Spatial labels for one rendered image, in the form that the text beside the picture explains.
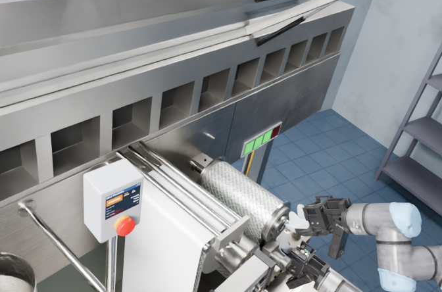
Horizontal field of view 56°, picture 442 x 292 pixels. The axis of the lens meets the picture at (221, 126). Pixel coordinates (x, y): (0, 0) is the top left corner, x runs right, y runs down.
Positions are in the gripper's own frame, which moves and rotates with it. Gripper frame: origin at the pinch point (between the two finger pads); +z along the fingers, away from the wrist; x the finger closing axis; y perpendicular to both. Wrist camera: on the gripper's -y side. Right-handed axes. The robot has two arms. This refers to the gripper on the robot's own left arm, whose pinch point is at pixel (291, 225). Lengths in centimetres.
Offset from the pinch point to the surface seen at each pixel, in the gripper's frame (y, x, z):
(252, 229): 3.0, 7.8, 7.6
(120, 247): 8, 30, 41
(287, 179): -51, -165, 137
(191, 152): 27.1, 4.5, 25.1
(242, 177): 15.9, 0.6, 11.6
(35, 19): 55, 70, -47
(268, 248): -3.5, 6.7, 5.1
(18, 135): 50, 56, 7
